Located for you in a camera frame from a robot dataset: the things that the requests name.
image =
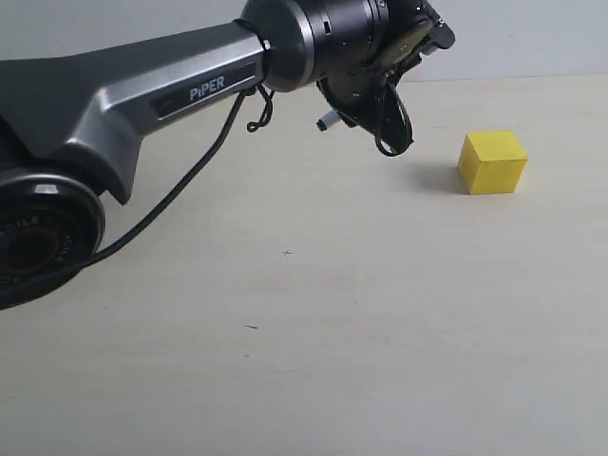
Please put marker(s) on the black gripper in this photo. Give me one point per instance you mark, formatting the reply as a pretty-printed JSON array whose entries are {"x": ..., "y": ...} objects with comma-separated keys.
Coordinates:
[{"x": 365, "y": 94}]

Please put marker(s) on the black and white marker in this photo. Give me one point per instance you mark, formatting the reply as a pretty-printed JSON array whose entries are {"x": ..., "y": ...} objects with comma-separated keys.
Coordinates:
[{"x": 328, "y": 120}]

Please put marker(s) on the yellow cube block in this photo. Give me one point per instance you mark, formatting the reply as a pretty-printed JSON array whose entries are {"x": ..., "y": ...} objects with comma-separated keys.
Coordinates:
[{"x": 491, "y": 162}]

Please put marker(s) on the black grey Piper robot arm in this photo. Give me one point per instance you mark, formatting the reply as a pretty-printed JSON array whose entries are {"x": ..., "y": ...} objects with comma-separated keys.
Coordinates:
[{"x": 72, "y": 127}]

